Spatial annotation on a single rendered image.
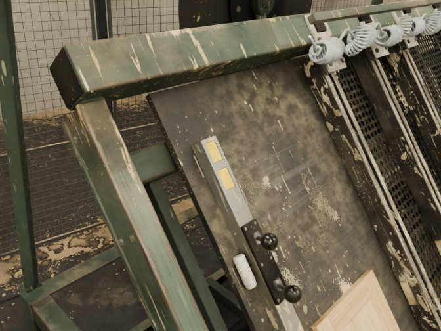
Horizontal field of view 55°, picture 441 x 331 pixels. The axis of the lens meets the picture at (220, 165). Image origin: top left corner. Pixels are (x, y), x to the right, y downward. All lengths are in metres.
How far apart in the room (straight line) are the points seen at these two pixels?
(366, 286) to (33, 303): 1.21
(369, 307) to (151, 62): 0.91
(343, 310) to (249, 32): 0.79
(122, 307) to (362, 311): 1.81
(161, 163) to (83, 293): 2.04
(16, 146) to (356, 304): 1.07
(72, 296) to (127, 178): 2.15
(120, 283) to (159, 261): 2.13
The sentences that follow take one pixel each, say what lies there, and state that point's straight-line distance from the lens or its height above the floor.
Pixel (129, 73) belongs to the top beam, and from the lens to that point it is 0.88.
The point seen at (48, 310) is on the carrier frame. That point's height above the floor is 0.79.
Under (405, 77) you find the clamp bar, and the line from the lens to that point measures 1.91.
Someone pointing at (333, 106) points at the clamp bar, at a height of 1.61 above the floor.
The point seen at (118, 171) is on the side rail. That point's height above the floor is 1.64.
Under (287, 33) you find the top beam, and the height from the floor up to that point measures 1.83.
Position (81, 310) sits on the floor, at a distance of 2.85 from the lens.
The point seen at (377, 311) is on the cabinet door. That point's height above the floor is 1.13.
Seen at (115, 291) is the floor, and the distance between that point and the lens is 2.93.
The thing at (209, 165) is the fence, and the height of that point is 1.59.
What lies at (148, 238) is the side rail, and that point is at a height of 1.53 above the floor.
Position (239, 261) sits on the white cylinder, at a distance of 0.99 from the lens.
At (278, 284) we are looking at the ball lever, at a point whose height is 1.36.
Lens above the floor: 2.05
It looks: 28 degrees down
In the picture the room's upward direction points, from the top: 4 degrees clockwise
